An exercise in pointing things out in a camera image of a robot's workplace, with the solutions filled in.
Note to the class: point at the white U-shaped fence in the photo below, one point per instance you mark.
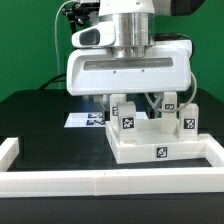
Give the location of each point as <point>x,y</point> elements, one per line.
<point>111,182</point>

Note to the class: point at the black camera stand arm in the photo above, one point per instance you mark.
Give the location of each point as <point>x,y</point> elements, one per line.
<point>75,16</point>

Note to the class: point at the white sheet with tags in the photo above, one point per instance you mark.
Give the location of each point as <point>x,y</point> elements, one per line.
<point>90,119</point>

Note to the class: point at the white square table top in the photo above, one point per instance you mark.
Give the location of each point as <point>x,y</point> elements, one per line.
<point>151,145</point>

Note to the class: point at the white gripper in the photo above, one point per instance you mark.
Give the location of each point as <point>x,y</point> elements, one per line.
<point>92,69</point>

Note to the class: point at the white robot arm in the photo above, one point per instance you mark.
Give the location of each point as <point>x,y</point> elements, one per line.
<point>120,53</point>

